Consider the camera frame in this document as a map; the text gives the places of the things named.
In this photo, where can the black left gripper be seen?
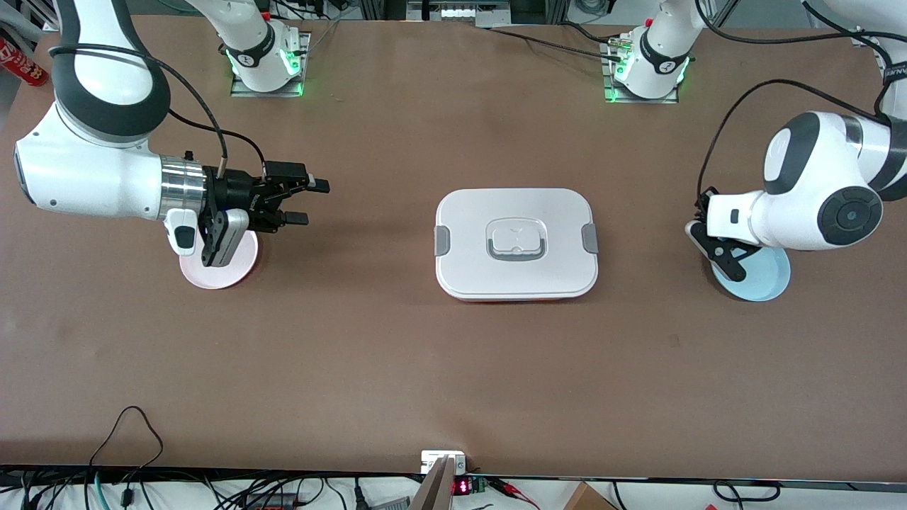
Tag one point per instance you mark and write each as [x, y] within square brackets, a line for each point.
[703, 206]

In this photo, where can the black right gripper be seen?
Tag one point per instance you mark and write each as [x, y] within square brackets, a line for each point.
[237, 193]

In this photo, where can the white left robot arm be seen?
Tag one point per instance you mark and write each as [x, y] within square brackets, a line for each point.
[801, 212]

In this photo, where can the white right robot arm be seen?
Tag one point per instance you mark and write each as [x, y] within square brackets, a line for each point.
[92, 177]

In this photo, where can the white lunch box grey clasps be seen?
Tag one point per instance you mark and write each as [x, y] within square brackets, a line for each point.
[516, 280]

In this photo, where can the light blue round plate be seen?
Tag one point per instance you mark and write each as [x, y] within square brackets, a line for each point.
[765, 280]

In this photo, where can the pink round plate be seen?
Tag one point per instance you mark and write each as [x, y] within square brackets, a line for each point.
[227, 273]

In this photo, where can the brown cardboard piece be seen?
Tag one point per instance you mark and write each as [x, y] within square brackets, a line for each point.
[588, 499]

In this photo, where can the red can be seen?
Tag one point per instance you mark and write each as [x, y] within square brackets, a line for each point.
[25, 67]

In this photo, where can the small white device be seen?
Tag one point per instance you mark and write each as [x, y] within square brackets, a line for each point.
[434, 459]

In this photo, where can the red clip lead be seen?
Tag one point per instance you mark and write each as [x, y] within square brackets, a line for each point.
[514, 490]

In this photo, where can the grey metal bar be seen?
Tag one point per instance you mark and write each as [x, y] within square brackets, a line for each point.
[434, 492]

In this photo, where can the red digit display board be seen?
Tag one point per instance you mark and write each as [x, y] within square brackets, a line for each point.
[462, 486]

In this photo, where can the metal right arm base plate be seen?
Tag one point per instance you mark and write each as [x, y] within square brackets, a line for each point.
[244, 91]

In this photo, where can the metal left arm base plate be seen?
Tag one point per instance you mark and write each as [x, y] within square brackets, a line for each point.
[616, 98]

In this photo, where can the aluminium frame with power strip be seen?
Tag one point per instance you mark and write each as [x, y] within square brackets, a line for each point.
[460, 10]

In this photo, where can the aluminium table edge rail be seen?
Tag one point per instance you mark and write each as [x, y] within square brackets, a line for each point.
[870, 44]

